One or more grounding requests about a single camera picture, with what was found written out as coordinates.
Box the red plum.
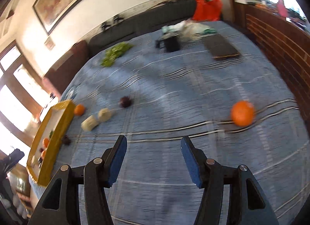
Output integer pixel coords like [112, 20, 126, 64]
[38, 157, 43, 164]

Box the orange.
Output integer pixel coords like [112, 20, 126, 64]
[42, 138, 49, 149]
[74, 104, 86, 116]
[231, 100, 255, 127]

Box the dark plum with leaf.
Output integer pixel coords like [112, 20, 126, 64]
[119, 96, 132, 108]

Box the yellow rimmed white tray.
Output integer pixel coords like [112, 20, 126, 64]
[26, 100, 76, 187]

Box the blue plaid table cloth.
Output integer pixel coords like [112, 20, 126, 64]
[31, 20, 308, 225]

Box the maroon armchair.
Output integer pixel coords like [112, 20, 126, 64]
[42, 40, 89, 99]

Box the green lettuce bunch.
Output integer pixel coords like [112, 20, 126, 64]
[101, 42, 133, 67]

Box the black smartphone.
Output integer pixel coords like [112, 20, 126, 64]
[202, 34, 240, 59]

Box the black cup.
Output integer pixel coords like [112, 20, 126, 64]
[162, 34, 181, 53]

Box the small black box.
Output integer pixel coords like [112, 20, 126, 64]
[155, 39, 164, 49]

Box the white crumpled plastic bag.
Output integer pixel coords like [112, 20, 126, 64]
[161, 20, 217, 42]

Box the wooden sideboard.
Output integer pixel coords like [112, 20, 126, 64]
[233, 0, 310, 119]

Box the red plastic bag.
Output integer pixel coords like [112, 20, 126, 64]
[192, 0, 223, 21]

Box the black sofa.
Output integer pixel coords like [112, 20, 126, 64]
[88, 0, 196, 57]

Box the small wall plaque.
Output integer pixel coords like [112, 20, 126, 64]
[44, 36, 55, 50]

